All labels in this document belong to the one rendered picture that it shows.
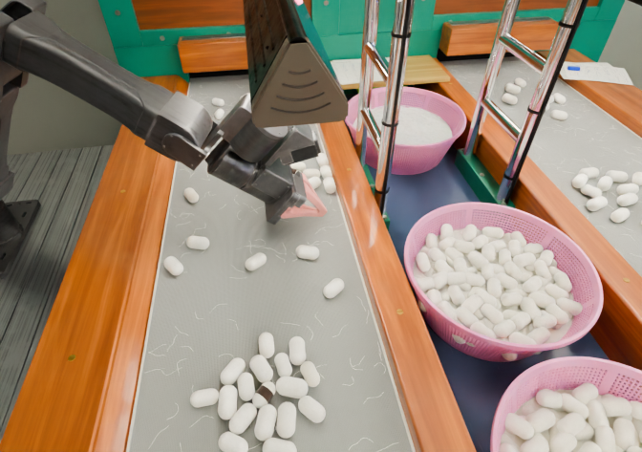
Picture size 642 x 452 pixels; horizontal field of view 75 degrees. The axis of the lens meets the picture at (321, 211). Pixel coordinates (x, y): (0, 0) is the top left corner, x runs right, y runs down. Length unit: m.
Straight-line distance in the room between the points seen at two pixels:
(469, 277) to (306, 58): 0.43
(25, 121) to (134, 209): 1.57
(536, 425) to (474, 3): 1.02
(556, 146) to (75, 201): 1.00
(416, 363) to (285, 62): 0.36
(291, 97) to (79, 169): 0.79
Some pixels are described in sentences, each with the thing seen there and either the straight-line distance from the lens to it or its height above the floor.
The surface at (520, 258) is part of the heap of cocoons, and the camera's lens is 0.70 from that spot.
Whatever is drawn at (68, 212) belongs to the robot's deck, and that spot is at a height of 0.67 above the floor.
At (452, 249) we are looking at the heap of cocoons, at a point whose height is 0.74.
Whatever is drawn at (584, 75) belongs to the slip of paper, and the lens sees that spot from 1.31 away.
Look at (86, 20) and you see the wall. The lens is 2.00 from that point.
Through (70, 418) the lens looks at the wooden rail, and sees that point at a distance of 0.56.
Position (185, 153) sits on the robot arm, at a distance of 0.58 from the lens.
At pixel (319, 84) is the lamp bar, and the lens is 0.34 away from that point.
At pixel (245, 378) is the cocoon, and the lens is 0.52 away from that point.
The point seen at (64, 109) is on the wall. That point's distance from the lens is 2.20.
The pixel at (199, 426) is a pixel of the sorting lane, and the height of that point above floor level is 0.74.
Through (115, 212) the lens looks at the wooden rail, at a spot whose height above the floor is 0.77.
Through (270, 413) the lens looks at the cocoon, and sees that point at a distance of 0.50.
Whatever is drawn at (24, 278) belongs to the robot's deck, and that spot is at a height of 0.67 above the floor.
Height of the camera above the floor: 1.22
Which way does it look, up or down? 42 degrees down
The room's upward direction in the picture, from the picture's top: straight up
